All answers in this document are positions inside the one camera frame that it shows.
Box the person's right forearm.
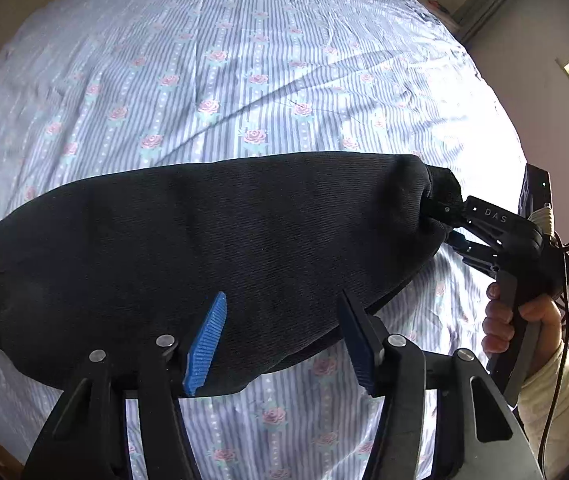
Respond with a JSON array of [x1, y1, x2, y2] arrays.
[[517, 305, 569, 480]]

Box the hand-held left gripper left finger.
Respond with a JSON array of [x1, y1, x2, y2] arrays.
[[23, 291, 228, 480]]

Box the person's right hand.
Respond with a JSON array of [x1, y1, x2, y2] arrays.
[[482, 282, 564, 361]]

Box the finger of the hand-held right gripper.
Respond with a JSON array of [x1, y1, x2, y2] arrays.
[[445, 230, 488, 261], [421, 197, 471, 228]]

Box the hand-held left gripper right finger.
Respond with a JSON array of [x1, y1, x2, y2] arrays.
[[339, 289, 545, 480]]

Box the black pants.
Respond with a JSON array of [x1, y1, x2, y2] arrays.
[[0, 152, 464, 395]]

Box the floral striped bed sheet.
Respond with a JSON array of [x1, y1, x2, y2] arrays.
[[0, 0, 530, 480]]

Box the black cable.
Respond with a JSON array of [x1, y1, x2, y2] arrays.
[[537, 236, 569, 478]]

